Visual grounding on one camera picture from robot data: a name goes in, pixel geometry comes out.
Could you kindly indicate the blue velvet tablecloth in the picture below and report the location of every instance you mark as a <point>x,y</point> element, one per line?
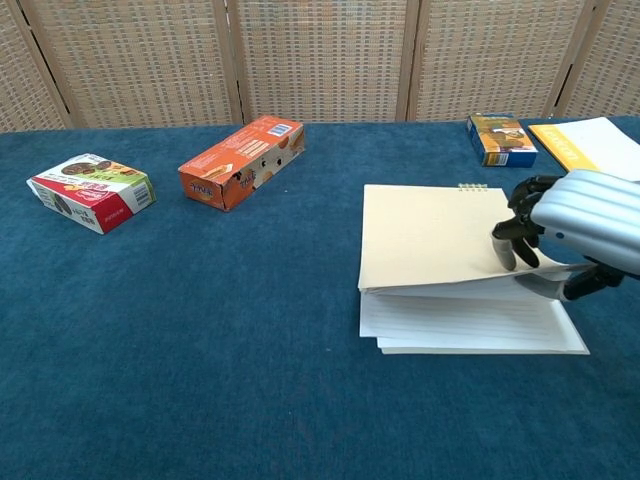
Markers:
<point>200,325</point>

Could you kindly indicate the woven rattan folding screen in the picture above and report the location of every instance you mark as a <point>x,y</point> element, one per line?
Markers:
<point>320,55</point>

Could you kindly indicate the yellow and white booklet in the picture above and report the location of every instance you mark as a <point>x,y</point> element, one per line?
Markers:
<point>587,142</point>

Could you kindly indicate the orange snack box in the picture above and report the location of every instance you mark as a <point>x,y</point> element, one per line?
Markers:
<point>242,162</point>

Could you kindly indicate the blue yellow snack box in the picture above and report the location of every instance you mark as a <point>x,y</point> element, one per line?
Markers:
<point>500,140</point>

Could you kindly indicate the cream spiral-bound notepad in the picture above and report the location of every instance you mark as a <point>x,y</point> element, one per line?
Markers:
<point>450,280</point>

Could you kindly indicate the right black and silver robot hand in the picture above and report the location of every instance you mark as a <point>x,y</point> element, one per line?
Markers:
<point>582,215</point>

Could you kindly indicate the red green white cookie box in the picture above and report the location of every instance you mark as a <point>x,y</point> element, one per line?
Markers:
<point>92,192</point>

